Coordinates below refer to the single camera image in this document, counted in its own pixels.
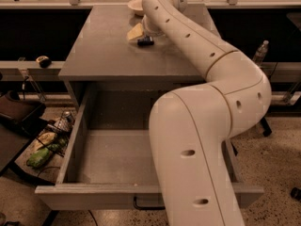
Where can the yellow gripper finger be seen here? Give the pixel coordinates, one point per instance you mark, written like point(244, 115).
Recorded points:
point(136, 32)

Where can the blue rxbar blueberry bar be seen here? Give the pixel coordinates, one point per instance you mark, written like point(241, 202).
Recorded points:
point(146, 41)

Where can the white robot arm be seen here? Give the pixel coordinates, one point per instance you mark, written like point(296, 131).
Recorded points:
point(188, 126)

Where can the open grey top drawer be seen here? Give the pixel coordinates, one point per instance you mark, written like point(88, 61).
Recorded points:
point(109, 160)

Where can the white paper bowl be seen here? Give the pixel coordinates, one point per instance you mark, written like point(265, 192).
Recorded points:
point(136, 7)

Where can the grey cabinet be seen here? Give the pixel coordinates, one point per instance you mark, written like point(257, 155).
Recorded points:
point(102, 54)

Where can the black tape measure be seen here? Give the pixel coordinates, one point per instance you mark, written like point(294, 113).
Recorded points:
point(44, 61)

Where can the clear plastic water bottle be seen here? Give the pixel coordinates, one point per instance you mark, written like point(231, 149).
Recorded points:
point(261, 53)

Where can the yellow snack bag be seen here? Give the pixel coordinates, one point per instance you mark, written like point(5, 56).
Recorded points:
point(44, 140)

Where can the dark brown chair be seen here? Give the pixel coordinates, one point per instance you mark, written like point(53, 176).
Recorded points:
point(20, 123)

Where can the green chip bag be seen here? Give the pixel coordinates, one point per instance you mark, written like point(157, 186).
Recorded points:
point(45, 150)

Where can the black drawer handle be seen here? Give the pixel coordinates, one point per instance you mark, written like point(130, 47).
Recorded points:
point(143, 205)

